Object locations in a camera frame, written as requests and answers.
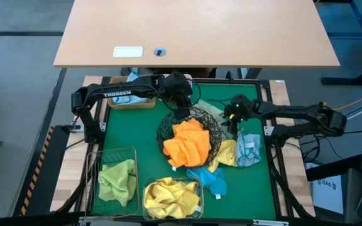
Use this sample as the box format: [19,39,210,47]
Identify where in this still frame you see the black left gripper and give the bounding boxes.
[160,71,194,120]

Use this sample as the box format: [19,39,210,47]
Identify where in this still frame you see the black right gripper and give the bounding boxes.
[223,94,257,136]

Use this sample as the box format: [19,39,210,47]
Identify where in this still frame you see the pale blue-edged microfiber towel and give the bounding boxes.
[112,70,150,105]
[234,129,263,168]

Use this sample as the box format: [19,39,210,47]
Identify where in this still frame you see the yellow microfiber towel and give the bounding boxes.
[143,177,200,205]
[207,139,239,173]
[145,194,198,220]

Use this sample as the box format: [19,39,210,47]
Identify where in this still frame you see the light green microfiber towel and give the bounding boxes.
[101,159,137,189]
[98,175,137,208]

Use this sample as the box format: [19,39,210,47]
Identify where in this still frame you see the pale sage microfiber towel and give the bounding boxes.
[195,99,235,141]

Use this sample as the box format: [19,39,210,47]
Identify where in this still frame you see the bright blue microfiber towel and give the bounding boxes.
[185,166,228,200]

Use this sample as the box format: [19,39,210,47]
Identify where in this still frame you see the tan wooden box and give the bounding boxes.
[107,75,156,110]

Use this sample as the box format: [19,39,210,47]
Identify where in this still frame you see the grey round desk grommet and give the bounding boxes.
[153,46,167,58]

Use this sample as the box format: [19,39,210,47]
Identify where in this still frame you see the green table mat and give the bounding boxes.
[91,83,278,220]

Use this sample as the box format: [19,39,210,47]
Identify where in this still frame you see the clear plastic tray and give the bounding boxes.
[141,176,205,221]

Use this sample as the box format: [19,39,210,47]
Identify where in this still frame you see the white rectangular desk plate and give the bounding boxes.
[113,46,145,58]

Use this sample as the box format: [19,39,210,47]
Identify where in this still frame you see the tan wooden desk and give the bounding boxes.
[53,0,341,68]

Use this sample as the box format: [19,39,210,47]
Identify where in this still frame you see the white labelled box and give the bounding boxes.
[312,174,345,215]

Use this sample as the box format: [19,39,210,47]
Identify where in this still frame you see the black yellow hazard strip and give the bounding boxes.
[19,125,55,217]

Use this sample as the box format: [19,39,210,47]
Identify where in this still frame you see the black woven wire basket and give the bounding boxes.
[155,105,223,169]

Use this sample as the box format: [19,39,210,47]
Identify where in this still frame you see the black aluminium table frame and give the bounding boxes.
[74,75,315,226]

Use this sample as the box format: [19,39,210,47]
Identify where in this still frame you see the metal wire grid basket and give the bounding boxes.
[85,146,140,220]

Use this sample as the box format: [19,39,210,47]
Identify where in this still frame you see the black desk leg frame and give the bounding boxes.
[321,0,362,87]

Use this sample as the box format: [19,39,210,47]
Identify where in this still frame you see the yellow cable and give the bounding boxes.
[337,97,362,111]

